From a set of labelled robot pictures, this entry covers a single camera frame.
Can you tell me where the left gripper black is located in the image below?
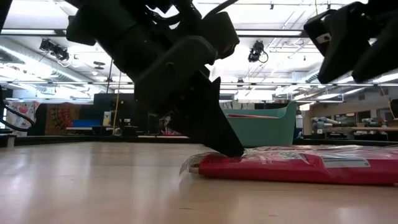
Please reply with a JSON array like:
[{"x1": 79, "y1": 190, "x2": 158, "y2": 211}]
[{"x1": 133, "y1": 34, "x2": 246, "y2": 158}]

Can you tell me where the teal plastic basket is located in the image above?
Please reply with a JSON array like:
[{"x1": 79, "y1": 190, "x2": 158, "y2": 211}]
[{"x1": 221, "y1": 101, "x2": 299, "y2": 148}]

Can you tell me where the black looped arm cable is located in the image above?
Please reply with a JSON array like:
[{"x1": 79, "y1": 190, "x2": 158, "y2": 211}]
[{"x1": 0, "y1": 85, "x2": 37, "y2": 133}]

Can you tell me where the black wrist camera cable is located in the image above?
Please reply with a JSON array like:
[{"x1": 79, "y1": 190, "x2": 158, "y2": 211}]
[{"x1": 205, "y1": 0, "x2": 240, "y2": 16}]

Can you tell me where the blue box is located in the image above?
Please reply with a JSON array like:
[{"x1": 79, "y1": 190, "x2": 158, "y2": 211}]
[{"x1": 72, "y1": 119, "x2": 101, "y2": 128}]

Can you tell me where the black cabinet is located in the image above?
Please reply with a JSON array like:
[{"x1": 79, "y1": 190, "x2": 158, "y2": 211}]
[{"x1": 93, "y1": 92, "x2": 137, "y2": 137}]

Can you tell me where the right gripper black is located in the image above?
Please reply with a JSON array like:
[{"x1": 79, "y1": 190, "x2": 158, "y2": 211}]
[{"x1": 303, "y1": 0, "x2": 398, "y2": 85}]

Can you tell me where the floral patterned cloth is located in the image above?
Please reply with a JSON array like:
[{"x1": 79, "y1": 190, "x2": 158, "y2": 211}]
[{"x1": 5, "y1": 100, "x2": 41, "y2": 131}]

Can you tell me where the black ceiling equipment cluster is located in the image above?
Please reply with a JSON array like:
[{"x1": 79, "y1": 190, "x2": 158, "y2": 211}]
[{"x1": 39, "y1": 38, "x2": 70, "y2": 62}]

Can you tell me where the yellow hanging rope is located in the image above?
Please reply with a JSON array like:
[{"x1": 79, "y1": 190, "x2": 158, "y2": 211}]
[{"x1": 112, "y1": 70, "x2": 123, "y2": 133}]

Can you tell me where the black aluminium table frame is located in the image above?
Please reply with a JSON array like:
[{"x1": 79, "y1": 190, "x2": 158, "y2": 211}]
[{"x1": 0, "y1": 133, "x2": 398, "y2": 149}]

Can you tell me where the wooden background workbench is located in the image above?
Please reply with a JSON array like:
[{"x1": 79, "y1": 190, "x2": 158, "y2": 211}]
[{"x1": 325, "y1": 126, "x2": 398, "y2": 141}]

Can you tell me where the red orange patterned cloth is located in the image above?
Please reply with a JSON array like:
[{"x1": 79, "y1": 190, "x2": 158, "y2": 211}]
[{"x1": 45, "y1": 101, "x2": 82, "y2": 136}]

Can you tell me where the black ceiling-mounted camera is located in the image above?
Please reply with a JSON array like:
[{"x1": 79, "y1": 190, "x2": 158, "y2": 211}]
[{"x1": 248, "y1": 39, "x2": 269, "y2": 63}]

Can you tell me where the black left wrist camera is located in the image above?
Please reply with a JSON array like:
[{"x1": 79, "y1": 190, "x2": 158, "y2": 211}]
[{"x1": 198, "y1": 11, "x2": 241, "y2": 60}]

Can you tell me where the thin black hanging cable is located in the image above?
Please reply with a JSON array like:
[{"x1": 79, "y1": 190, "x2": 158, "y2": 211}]
[{"x1": 106, "y1": 58, "x2": 114, "y2": 94}]

